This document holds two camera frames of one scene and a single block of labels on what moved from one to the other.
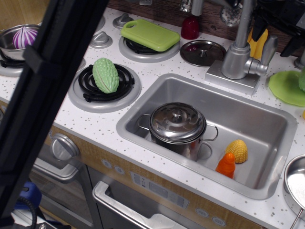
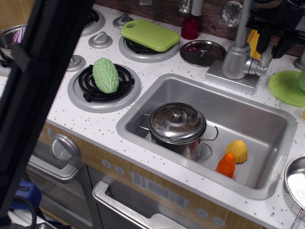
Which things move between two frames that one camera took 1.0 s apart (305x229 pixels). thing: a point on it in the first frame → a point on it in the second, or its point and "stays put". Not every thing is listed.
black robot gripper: (282, 14) → (283, 22)
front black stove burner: (83, 93) stays put
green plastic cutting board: (149, 34) stays put
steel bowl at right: (294, 182) stays put
